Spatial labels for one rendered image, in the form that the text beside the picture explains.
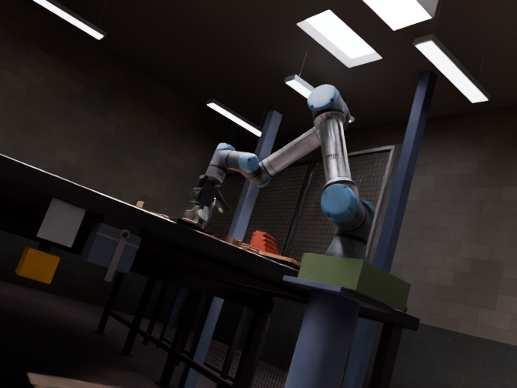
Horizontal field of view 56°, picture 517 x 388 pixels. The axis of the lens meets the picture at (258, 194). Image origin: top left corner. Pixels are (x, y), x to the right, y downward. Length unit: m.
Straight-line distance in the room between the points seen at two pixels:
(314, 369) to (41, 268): 0.87
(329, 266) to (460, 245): 5.45
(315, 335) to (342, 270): 0.23
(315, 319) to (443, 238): 5.61
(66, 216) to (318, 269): 0.81
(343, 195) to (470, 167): 5.88
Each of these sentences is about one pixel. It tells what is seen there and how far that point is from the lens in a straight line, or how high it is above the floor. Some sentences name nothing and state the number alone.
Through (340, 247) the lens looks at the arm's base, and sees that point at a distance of 1.67.
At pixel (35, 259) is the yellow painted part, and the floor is 0.67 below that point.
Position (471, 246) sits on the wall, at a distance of 6.91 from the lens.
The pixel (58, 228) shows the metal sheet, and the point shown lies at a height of 0.78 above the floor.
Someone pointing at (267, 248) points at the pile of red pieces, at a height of 1.10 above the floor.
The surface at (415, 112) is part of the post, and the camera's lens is 6.73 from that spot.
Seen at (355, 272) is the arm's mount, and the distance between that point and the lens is 1.54.
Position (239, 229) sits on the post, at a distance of 3.97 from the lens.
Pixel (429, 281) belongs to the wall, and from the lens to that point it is 7.06.
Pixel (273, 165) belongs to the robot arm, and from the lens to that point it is 1.94.
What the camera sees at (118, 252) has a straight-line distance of 1.53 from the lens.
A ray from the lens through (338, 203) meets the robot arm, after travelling 1.57.
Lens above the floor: 0.72
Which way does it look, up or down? 13 degrees up
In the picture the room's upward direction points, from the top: 18 degrees clockwise
